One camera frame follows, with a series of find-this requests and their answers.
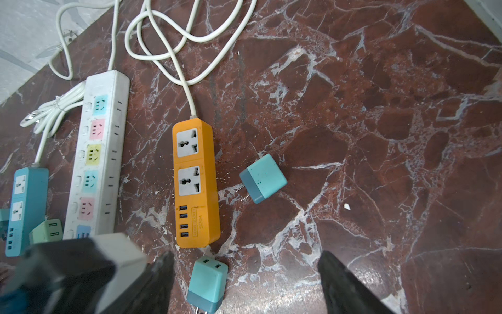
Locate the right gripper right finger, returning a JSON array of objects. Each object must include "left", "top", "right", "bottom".
[{"left": 318, "top": 251, "right": 392, "bottom": 313}]

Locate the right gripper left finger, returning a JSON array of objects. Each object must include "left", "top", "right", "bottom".
[{"left": 103, "top": 251, "right": 175, "bottom": 313}]

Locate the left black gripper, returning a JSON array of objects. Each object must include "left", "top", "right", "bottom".
[{"left": 0, "top": 232, "right": 149, "bottom": 314}]

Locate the teal cube charger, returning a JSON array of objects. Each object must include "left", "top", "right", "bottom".
[
  {"left": 239, "top": 154, "right": 288, "bottom": 204},
  {"left": 186, "top": 256, "right": 228, "bottom": 313}
]

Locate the white multicolour power strip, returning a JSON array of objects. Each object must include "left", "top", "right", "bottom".
[{"left": 63, "top": 70, "right": 130, "bottom": 239}]

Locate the orange power strip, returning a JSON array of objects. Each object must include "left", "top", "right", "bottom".
[{"left": 173, "top": 118, "right": 221, "bottom": 248}]

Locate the green cube charger by strip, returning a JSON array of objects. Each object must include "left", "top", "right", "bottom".
[{"left": 29, "top": 218, "right": 63, "bottom": 245}]

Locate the blue power strip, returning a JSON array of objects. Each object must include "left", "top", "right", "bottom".
[{"left": 5, "top": 167, "right": 49, "bottom": 258}]

